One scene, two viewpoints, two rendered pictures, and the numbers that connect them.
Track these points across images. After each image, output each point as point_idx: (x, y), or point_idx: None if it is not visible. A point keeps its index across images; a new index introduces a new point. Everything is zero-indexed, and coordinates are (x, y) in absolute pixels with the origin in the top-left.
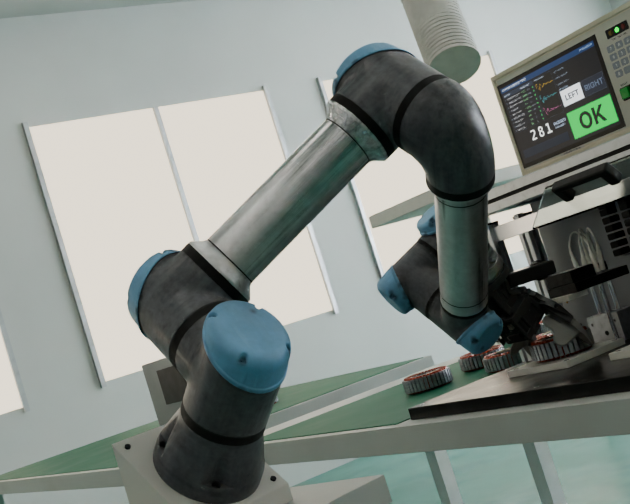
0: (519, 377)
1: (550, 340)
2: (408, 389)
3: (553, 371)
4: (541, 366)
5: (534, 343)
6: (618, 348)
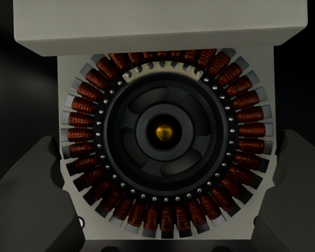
0: (123, 248)
1: (211, 219)
2: None
3: (232, 243)
4: (188, 239)
5: (139, 225)
6: (286, 76)
